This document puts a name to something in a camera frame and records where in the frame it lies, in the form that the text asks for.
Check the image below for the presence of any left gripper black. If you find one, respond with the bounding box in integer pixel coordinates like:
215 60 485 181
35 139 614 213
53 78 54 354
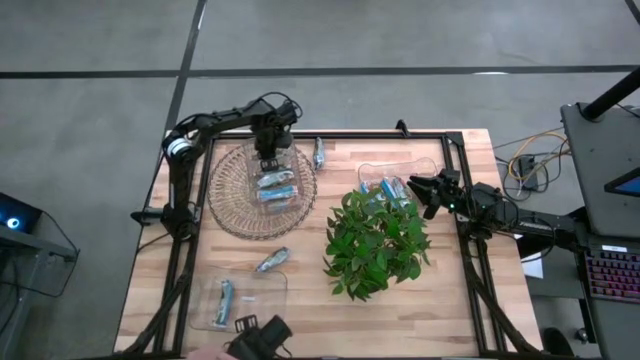
253 127 296 172

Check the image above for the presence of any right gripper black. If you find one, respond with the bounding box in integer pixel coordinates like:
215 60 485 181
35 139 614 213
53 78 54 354
406 168 464 221

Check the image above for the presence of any silver blue granola bar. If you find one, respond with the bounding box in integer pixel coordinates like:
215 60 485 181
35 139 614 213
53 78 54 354
255 246 292 273
256 185 300 203

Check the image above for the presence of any clear plastic bin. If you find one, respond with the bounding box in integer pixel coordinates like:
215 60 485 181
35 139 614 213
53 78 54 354
187 268 289 334
356 156 439 202
246 134 304 214

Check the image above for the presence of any blue candy top middle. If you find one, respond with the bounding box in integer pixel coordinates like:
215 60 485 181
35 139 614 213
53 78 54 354
312 136 327 172

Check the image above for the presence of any round woven placemat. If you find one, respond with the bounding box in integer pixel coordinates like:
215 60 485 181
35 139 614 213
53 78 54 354
206 141 319 242

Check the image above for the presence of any black plastic plant pot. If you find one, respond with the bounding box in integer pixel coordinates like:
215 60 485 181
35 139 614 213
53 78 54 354
322 187 432 303

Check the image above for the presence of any black power adapter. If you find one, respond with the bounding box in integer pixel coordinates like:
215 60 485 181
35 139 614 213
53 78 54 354
517 155 539 192

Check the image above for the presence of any white paper sheet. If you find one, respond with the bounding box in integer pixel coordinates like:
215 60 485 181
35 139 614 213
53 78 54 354
519 252 545 280

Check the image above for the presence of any black caster wheel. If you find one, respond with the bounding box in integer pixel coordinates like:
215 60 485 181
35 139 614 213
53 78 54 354
542 327 576 357

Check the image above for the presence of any tablet with blue screen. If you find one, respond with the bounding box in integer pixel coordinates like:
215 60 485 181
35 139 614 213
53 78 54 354
603 167 640 199

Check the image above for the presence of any backlit black keyboard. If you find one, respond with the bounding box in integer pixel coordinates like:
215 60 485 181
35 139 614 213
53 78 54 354
583 246 640 305

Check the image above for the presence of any black pole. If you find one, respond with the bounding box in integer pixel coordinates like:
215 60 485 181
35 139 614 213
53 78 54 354
581 67 640 122

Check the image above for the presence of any black desk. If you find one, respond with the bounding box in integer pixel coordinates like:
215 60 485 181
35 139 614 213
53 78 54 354
572 232 640 360

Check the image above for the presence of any glass side table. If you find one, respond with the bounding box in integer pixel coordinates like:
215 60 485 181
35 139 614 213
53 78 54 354
0 209 82 360

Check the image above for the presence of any black computer with blue light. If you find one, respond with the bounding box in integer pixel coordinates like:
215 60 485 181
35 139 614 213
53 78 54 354
0 192 44 235

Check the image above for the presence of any black metal table frame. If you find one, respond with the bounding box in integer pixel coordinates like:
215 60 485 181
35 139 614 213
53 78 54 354
119 128 549 359

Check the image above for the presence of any yellow cable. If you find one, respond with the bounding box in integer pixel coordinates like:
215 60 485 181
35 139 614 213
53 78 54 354
507 130 571 182

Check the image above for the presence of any black floor cable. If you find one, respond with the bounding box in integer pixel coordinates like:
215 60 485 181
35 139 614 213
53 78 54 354
494 127 571 202

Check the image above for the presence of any black table camera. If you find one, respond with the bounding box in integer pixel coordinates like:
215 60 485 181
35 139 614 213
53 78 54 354
224 313 294 360

